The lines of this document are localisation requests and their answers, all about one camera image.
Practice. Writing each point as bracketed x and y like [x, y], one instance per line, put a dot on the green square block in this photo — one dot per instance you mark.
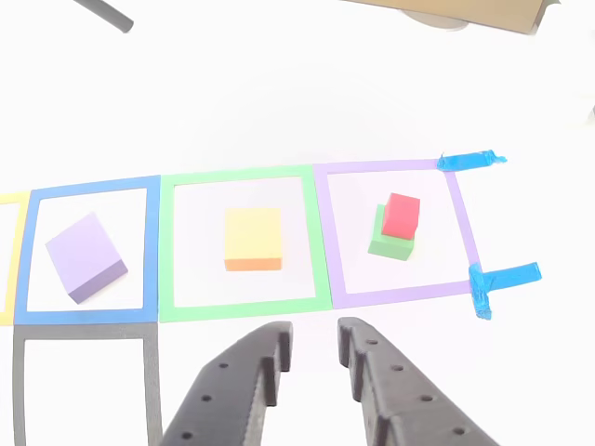
[388, 248]

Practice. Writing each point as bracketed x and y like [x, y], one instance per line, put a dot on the orange square block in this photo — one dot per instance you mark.
[253, 237]

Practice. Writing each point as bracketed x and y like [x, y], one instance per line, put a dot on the small red cube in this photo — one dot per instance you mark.
[400, 216]

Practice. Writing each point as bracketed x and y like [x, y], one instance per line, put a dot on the large purple square block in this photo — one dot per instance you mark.
[83, 255]

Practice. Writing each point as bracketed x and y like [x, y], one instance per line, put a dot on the blue tape strip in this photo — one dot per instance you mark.
[479, 295]
[511, 276]
[469, 160]

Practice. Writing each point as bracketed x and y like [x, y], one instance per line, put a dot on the brown cardboard box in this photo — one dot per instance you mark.
[465, 9]

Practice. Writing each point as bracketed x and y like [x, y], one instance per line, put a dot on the dark grey rod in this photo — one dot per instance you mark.
[104, 11]

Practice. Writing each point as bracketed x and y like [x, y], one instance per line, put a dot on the black square frame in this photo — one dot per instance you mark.
[151, 371]

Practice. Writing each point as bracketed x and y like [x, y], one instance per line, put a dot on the green square frame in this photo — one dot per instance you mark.
[165, 251]

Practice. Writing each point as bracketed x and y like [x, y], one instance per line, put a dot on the blue square frame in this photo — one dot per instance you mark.
[151, 251]

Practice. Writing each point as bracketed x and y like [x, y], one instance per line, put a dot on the purple square frame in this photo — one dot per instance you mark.
[325, 241]

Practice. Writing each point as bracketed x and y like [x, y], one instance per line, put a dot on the orange square frame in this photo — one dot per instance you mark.
[11, 260]

